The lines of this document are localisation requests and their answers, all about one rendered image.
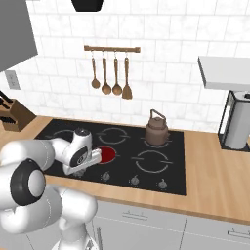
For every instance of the round wooden spoon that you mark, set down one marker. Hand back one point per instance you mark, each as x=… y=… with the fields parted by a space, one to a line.
x=116 y=89

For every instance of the black glass hob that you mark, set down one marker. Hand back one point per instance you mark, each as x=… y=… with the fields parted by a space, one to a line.
x=130 y=169

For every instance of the black paper towel holder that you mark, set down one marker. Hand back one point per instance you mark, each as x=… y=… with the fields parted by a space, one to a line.
x=224 y=130

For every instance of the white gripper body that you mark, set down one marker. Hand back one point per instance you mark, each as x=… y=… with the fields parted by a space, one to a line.
x=70 y=168

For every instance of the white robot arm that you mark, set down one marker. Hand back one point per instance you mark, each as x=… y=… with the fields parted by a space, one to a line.
x=29 y=156

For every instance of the white paper towel roll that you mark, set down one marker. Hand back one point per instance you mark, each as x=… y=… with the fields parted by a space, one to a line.
x=239 y=123

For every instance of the wooden utensil rail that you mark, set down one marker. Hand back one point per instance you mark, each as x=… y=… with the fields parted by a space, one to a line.
x=112 y=49

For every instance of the wooden knife block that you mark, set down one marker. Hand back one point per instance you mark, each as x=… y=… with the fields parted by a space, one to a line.
x=19 y=117

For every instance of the grey wall socket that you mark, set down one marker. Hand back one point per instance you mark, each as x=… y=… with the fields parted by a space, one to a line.
x=12 y=79

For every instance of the white wall shelf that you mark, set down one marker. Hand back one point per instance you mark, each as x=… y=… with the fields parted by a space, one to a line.
x=224 y=73

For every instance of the grey drawer front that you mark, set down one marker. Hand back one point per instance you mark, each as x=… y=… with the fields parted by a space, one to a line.
x=162 y=213
x=211 y=231

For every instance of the brown kettle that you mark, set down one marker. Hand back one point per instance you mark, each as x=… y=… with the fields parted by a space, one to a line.
x=156 y=132

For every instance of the small wooden spoon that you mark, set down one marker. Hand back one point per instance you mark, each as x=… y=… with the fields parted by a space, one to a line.
x=95 y=83

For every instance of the wooden spatula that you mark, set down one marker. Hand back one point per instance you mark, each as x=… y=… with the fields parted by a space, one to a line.
x=127 y=92

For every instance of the wooden ladle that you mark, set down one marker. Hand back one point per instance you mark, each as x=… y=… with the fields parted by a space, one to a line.
x=106 y=88

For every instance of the grey cupboard door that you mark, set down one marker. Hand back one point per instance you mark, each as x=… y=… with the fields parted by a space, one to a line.
x=140 y=237

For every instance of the grey hob knob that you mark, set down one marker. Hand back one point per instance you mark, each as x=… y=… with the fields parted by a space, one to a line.
x=105 y=176
x=134 y=180
x=162 y=184
x=79 y=174

